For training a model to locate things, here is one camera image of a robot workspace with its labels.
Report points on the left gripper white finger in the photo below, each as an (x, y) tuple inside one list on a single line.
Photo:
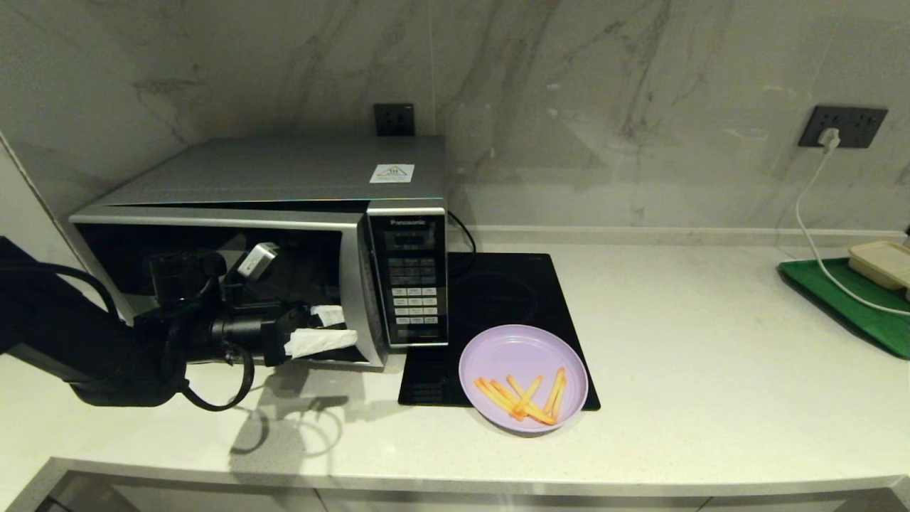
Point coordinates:
[(320, 342), (328, 316)]

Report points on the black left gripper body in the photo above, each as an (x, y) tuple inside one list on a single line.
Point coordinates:
[(270, 334)]

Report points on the purple plastic plate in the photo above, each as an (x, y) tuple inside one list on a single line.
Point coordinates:
[(520, 348)]

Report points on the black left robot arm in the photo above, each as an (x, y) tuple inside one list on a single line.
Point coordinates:
[(71, 341)]

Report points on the silver Panasonic microwave oven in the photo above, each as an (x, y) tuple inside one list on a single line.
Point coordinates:
[(284, 167)]

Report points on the black induction cooktop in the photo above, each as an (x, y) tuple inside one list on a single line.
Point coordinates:
[(498, 299)]

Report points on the grey cabinet front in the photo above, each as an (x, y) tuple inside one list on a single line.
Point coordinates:
[(213, 501)]

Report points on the orange french fry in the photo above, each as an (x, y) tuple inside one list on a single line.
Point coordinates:
[(558, 384), (538, 412), (505, 392), (561, 398), (529, 395), (493, 395)]

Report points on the green plastic tray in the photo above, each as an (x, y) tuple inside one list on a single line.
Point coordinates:
[(853, 313)]

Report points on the white power plug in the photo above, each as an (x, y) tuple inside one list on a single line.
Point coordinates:
[(829, 138)]

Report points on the beige lidded container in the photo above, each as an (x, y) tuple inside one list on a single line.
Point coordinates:
[(881, 263)]

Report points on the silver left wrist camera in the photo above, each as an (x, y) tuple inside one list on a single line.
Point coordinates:
[(257, 260)]

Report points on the small black wall socket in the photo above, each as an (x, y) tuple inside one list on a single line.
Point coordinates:
[(394, 119)]

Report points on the wide black wall socket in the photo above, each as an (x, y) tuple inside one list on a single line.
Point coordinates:
[(859, 125)]

